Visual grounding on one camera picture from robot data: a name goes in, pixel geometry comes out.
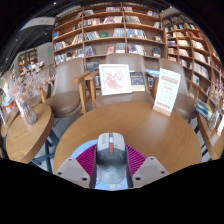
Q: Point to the light blue books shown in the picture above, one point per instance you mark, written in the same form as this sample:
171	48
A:
152	73

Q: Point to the glass vase with pink flowers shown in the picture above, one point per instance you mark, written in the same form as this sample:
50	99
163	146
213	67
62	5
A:
28	113

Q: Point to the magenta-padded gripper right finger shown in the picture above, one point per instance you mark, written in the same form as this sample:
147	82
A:
150	170

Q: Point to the round wooden side table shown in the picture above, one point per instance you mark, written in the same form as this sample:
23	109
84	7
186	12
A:
26	140
213	141

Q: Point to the dark cover book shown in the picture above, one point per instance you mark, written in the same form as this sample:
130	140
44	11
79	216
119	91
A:
137	81

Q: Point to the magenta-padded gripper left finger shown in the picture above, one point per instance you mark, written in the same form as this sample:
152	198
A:
71	170

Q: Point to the wide wooden bookshelf unit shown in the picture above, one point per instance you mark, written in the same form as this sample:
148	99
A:
106	33

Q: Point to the white sign on wooden base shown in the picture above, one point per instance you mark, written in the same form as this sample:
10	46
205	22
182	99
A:
166	91

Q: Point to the white framed pink print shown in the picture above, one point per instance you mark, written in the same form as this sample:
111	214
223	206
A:
115	80

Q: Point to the small white table sign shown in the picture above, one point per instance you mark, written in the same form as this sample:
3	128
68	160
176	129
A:
221	126

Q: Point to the grey computer mouse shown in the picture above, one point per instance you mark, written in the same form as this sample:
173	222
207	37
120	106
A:
111	160

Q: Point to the small distant bookshelf unit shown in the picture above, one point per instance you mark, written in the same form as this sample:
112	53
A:
28	61

